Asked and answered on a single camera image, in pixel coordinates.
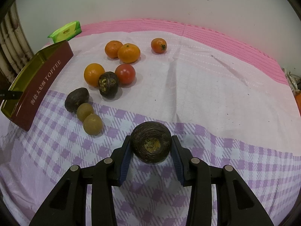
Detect brown longan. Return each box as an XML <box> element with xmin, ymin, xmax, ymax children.
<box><xmin>83</xmin><ymin>114</ymin><xmax>103</xmax><ymax>136</ymax></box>
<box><xmin>77</xmin><ymin>103</ymin><xmax>94</xmax><ymax>122</ymax></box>

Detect yellow orange fruit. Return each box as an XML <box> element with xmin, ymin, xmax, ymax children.
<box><xmin>84</xmin><ymin>63</ymin><xmax>105</xmax><ymax>88</ymax></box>

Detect large dark passion fruit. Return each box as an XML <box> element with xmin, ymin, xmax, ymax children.
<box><xmin>130</xmin><ymin>121</ymin><xmax>171</xmax><ymax>164</ymax></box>

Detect orange mandarin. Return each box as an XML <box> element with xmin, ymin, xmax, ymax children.
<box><xmin>105</xmin><ymin>40</ymin><xmax>123</xmax><ymax>59</ymax></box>
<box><xmin>117</xmin><ymin>43</ymin><xmax>141</xmax><ymax>64</ymax></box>

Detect red tomato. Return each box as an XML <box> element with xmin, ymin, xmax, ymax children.
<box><xmin>115</xmin><ymin>64</ymin><xmax>136</xmax><ymax>85</ymax></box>

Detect red gold toffee tin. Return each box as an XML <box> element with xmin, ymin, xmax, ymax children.
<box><xmin>1</xmin><ymin>40</ymin><xmax>74</xmax><ymax>131</ymax></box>

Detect beige radiator pipes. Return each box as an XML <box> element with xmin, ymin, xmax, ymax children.
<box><xmin>0</xmin><ymin>3</ymin><xmax>34</xmax><ymax>83</ymax></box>

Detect green tissue pack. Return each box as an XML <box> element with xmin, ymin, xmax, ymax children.
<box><xmin>48</xmin><ymin>21</ymin><xmax>82</xmax><ymax>43</ymax></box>

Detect orange plastic bag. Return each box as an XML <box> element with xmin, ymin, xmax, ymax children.
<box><xmin>294</xmin><ymin>91</ymin><xmax>301</xmax><ymax>114</ymax></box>

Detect small orange tomato far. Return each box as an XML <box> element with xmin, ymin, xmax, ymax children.
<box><xmin>151</xmin><ymin>38</ymin><xmax>167</xmax><ymax>54</ymax></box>

